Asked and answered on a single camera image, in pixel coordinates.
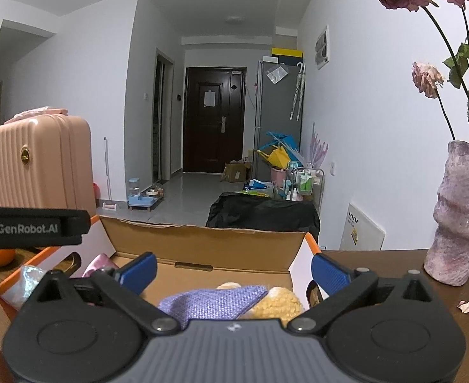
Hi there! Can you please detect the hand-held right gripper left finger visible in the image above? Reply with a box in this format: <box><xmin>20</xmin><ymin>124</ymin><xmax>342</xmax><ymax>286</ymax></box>
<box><xmin>29</xmin><ymin>252</ymin><xmax>181</xmax><ymax>336</ymax></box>

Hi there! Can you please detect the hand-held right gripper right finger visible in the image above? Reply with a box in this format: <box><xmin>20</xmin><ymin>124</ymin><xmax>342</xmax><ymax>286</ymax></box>
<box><xmin>286</xmin><ymin>252</ymin><xmax>439</xmax><ymax>336</ymax></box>

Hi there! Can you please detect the pink satin pouch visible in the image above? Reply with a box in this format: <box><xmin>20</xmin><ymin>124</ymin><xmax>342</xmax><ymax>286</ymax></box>
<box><xmin>82</xmin><ymin>253</ymin><xmax>119</xmax><ymax>279</ymax></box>

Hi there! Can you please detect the iridescent sheer pouch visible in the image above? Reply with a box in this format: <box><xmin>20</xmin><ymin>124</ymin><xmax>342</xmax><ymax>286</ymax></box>
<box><xmin>0</xmin><ymin>265</ymin><xmax>46</xmax><ymax>310</ymax></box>

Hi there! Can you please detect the yellow white hamster plush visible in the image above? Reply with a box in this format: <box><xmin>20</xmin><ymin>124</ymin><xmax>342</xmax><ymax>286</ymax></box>
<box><xmin>216</xmin><ymin>282</ymin><xmax>305</xmax><ymax>324</ymax></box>

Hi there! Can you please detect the orange printed cardboard box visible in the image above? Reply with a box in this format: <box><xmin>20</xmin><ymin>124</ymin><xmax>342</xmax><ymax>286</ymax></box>
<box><xmin>0</xmin><ymin>214</ymin><xmax>323</xmax><ymax>316</ymax></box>

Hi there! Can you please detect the purple linen drawstring bag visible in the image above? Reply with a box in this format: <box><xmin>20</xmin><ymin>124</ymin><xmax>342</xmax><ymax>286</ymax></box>
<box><xmin>157</xmin><ymin>284</ymin><xmax>269</xmax><ymax>330</ymax></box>

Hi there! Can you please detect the pink ribbed suitcase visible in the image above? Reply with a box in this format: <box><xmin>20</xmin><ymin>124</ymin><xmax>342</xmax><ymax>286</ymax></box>
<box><xmin>0</xmin><ymin>114</ymin><xmax>96</xmax><ymax>210</ymax></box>

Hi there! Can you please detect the blue pet feeder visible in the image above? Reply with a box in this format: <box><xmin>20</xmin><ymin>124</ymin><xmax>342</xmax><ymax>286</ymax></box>
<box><xmin>128</xmin><ymin>177</ymin><xmax>164</xmax><ymax>211</ymax></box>

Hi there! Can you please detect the metal storage cart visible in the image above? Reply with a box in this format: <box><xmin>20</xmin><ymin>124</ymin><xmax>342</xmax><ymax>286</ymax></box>
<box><xmin>284</xmin><ymin>168</ymin><xmax>324</xmax><ymax>208</ymax></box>

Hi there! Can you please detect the black cloth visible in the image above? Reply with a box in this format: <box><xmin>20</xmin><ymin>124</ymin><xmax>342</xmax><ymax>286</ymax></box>
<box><xmin>206</xmin><ymin>192</ymin><xmax>321</xmax><ymax>244</ymax></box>

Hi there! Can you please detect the white mop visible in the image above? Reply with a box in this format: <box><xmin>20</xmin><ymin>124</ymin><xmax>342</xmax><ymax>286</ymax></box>
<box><xmin>103</xmin><ymin>136</ymin><xmax>117</xmax><ymax>212</ymax></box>

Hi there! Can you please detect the pink waste bin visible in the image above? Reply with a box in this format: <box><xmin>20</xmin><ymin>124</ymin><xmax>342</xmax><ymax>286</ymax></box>
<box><xmin>270</xmin><ymin>167</ymin><xmax>289</xmax><ymax>198</ymax></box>

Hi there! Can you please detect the pink cloth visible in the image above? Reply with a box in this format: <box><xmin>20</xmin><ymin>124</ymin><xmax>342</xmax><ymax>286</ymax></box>
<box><xmin>4</xmin><ymin>107</ymin><xmax>68</xmax><ymax>124</ymax></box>

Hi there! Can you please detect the brown floor cardboard box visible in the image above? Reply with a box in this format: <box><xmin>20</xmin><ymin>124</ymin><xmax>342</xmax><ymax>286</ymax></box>
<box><xmin>220</xmin><ymin>160</ymin><xmax>251</xmax><ymax>184</ymax></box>

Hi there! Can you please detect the purple textured vase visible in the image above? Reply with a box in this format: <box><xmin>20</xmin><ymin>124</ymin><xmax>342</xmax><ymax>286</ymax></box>
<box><xmin>424</xmin><ymin>140</ymin><xmax>469</xmax><ymax>287</ymax></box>

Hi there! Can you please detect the grey refrigerator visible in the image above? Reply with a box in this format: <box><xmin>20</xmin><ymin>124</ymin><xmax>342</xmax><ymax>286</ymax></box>
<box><xmin>254</xmin><ymin>59</ymin><xmax>304</xmax><ymax>184</ymax></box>

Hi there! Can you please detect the dark brown entrance door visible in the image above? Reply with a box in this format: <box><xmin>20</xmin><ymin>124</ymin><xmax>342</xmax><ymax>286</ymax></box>
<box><xmin>182</xmin><ymin>66</ymin><xmax>246</xmax><ymax>174</ymax></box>

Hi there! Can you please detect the clear folded umbrella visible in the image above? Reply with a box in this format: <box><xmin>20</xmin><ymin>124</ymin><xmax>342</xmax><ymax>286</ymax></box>
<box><xmin>290</xmin><ymin>63</ymin><xmax>306</xmax><ymax>121</ymax></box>

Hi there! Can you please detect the clear plastic bag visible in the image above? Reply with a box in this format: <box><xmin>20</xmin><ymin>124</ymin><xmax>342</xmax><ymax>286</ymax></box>
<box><xmin>266</xmin><ymin>64</ymin><xmax>289</xmax><ymax>85</ymax></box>

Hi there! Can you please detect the yellow black box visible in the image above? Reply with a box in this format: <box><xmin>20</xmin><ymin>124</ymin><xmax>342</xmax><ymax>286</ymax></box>
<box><xmin>271</xmin><ymin>47</ymin><xmax>304</xmax><ymax>60</ymax></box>

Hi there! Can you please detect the white wall box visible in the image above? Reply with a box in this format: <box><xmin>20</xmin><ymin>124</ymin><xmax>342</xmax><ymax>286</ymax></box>
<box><xmin>340</xmin><ymin>203</ymin><xmax>386</xmax><ymax>251</ymax></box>

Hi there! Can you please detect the purple feather wall decoration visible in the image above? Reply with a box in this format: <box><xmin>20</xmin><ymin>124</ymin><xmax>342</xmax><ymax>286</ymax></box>
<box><xmin>309</xmin><ymin>123</ymin><xmax>330</xmax><ymax>168</ymax></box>

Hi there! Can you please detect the white wall electrical panel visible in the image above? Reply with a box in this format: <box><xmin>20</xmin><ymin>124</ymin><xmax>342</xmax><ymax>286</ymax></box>
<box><xmin>314</xmin><ymin>25</ymin><xmax>331</xmax><ymax>70</ymax></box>

